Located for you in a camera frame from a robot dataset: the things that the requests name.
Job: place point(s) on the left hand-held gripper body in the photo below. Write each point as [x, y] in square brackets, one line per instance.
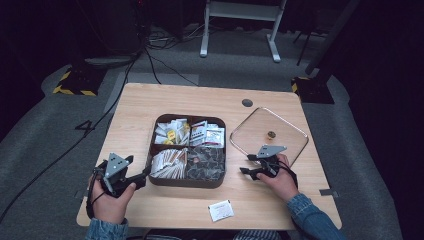
[115, 173]

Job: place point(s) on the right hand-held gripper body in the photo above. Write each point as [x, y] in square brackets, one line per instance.
[270, 160]

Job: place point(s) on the clear glass lid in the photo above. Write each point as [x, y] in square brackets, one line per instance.
[256, 126]

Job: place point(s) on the brown divided box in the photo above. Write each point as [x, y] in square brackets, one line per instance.
[186, 183]

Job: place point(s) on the white sachet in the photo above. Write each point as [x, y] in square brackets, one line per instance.
[221, 210]

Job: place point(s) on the person's right hand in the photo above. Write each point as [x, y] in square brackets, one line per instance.
[283, 183]

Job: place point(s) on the person's left hand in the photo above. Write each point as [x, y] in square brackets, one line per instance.
[108, 206]

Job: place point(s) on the pile of brown striped sticks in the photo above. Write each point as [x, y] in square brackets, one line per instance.
[168, 163]

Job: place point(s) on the pile of white yellow packets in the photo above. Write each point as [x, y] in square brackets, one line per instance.
[171, 133]

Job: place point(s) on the pile of dark packets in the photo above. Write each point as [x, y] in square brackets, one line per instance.
[205, 163]

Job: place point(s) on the pile of white red-label packets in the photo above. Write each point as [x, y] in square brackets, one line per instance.
[208, 135]

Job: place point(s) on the grey round table grommet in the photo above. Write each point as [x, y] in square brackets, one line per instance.
[247, 102]

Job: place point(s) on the person's striped clothing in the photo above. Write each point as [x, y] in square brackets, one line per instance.
[257, 235]

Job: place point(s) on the yellow black striped base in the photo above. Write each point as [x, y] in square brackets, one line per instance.
[78, 83]
[313, 91]

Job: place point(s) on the black tripod legs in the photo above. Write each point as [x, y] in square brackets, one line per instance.
[305, 46]

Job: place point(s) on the black stand pole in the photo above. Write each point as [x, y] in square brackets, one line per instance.
[328, 36]

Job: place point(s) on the grey metal table bracket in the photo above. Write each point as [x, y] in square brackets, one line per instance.
[328, 192]

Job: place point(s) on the white desk frame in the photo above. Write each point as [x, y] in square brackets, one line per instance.
[243, 11]

